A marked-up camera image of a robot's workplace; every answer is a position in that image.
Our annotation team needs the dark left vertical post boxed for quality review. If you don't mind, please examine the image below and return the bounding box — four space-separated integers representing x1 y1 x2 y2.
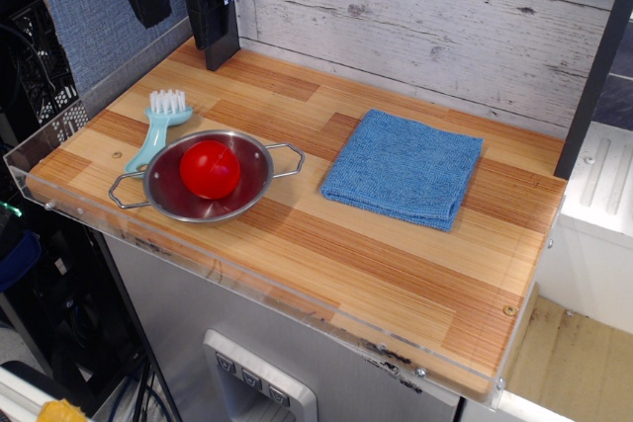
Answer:
205 35 240 71

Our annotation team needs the steel toy appliance cabinet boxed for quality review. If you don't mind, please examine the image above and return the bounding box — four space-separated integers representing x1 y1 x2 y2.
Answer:
104 231 462 421

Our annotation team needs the dark vertical post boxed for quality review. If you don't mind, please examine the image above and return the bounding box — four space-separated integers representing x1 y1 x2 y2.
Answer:
205 35 240 71
554 0 632 180

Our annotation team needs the light blue scrub brush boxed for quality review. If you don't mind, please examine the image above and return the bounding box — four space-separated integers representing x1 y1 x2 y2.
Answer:
125 89 193 173

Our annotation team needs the white grooved sink unit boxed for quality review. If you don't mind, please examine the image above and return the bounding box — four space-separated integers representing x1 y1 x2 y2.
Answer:
535 123 632 333

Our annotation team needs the dark right vertical post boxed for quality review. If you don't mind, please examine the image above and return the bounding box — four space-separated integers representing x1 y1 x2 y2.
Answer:
554 0 632 180

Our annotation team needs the steel bowl with handles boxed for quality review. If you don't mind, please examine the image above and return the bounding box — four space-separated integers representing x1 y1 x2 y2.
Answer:
109 129 306 224

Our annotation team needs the clear acrylic table guard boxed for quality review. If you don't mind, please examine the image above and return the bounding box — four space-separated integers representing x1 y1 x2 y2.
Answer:
7 22 565 421

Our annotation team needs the blue folded cloth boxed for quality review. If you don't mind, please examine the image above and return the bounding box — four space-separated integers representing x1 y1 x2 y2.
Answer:
320 110 484 231

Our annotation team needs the black plastic crate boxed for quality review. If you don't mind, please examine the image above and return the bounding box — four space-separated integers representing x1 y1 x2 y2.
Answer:
1 0 78 129

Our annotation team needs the yellow object at corner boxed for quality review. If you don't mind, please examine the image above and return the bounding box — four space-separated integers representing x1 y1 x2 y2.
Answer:
36 399 88 422

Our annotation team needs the red ball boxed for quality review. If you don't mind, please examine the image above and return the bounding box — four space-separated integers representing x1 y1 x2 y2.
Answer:
179 140 241 200

